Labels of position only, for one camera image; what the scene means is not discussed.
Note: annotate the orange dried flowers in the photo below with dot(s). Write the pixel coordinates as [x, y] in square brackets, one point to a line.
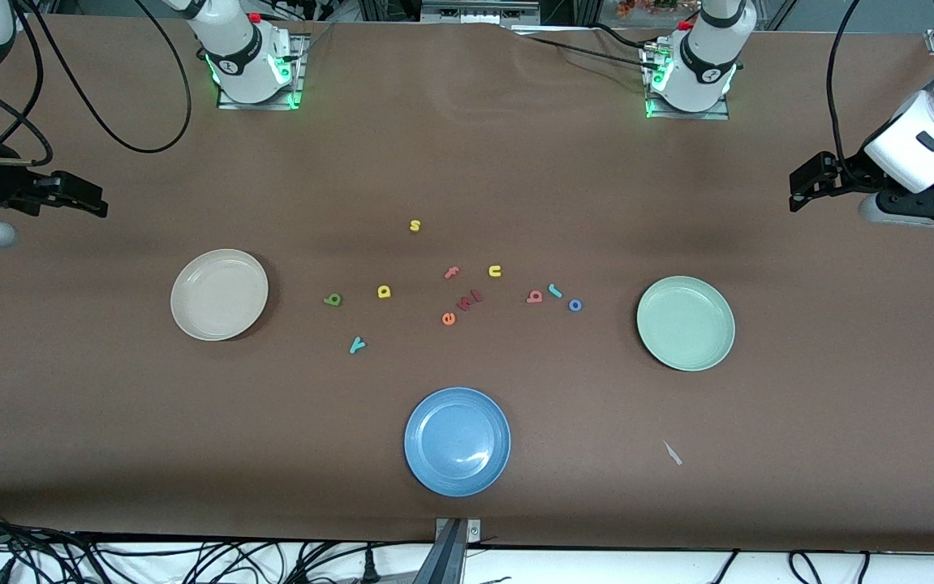
[645, 6]

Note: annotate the black power plug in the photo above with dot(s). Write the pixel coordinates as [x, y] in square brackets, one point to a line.
[369, 568]

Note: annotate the teal foam letter y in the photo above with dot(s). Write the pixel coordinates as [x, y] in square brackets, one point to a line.
[357, 345]

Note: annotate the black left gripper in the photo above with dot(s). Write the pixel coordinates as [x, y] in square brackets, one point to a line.
[846, 173]

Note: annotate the pink foam letter f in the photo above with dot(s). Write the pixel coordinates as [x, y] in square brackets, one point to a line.
[451, 272]

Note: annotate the light green plate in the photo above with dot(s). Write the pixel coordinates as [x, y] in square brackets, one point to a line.
[686, 323]

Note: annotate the brown table cover sheet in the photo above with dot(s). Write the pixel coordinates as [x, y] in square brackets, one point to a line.
[109, 446]

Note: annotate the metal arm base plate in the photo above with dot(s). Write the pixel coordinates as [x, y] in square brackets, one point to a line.
[720, 112]
[298, 91]

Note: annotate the aluminium post with bracket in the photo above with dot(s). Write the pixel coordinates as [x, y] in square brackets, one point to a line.
[450, 560]

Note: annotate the small white paper scrap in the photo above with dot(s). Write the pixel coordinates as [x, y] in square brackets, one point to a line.
[672, 453]

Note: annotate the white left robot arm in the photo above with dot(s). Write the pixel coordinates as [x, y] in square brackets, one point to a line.
[698, 77]

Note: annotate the beige brown plate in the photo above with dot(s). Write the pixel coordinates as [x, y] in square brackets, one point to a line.
[219, 294]

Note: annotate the blue plate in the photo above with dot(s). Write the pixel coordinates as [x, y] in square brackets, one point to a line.
[457, 442]

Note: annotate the aluminium frame rail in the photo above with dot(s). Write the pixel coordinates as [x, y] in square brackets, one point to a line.
[479, 10]

